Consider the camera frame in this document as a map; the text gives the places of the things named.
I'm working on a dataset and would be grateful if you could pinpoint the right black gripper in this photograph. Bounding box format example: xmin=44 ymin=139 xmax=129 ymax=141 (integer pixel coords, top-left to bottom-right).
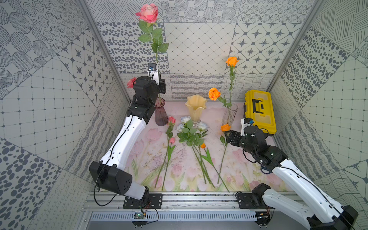
xmin=225 ymin=130 xmax=257 ymax=158

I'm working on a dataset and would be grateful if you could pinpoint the pink rose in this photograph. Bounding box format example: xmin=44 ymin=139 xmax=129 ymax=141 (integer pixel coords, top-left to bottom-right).
xmin=155 ymin=117 xmax=176 ymax=188
xmin=136 ymin=3 xmax=169 ymax=64
xmin=127 ymin=77 xmax=137 ymax=89

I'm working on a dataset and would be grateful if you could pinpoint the orange rose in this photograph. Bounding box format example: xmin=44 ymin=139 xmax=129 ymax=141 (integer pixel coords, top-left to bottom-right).
xmin=226 ymin=57 xmax=239 ymax=108
xmin=209 ymin=88 xmax=232 ymax=109
xmin=218 ymin=124 xmax=231 ymax=183

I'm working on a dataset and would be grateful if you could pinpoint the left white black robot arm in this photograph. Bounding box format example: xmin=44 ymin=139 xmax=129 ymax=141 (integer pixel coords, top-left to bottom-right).
xmin=89 ymin=72 xmax=166 ymax=208

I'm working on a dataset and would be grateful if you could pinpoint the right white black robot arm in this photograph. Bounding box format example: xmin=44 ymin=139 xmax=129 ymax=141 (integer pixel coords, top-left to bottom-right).
xmin=224 ymin=125 xmax=358 ymax=230

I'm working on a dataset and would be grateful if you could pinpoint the clear glass vase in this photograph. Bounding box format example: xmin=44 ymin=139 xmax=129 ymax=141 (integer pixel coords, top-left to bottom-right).
xmin=222 ymin=104 xmax=238 ymax=126

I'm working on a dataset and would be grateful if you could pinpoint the purple glass vase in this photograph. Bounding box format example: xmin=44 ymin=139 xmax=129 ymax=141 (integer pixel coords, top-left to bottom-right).
xmin=155 ymin=97 xmax=168 ymax=126

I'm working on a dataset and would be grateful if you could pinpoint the yellow black toolbox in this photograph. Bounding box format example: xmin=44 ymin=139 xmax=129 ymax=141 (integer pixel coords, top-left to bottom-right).
xmin=243 ymin=90 xmax=277 ymax=136

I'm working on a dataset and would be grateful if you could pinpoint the orange tulip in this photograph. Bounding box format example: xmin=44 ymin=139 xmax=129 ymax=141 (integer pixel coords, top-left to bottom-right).
xmin=200 ymin=143 xmax=229 ymax=192

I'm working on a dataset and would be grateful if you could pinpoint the cream ruffled glass vase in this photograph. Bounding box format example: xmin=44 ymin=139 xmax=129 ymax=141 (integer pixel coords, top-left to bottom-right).
xmin=185 ymin=94 xmax=207 ymax=127

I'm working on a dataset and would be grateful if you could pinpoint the left circuit board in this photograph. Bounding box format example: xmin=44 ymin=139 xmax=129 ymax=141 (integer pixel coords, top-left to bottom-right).
xmin=132 ymin=212 xmax=148 ymax=227

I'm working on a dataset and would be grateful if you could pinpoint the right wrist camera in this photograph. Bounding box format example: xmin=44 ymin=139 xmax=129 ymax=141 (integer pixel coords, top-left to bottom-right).
xmin=241 ymin=118 xmax=254 ymax=137

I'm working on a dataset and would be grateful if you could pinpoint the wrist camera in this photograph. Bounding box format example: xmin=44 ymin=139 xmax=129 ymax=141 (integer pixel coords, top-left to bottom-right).
xmin=241 ymin=118 xmax=254 ymax=137
xmin=148 ymin=63 xmax=160 ymax=85

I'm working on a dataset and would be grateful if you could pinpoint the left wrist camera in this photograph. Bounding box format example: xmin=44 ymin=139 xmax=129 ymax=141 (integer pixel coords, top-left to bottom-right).
xmin=148 ymin=63 xmax=160 ymax=85

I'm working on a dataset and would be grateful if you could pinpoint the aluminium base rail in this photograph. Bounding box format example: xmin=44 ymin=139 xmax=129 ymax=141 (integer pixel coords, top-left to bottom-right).
xmin=83 ymin=191 xmax=314 ymax=213

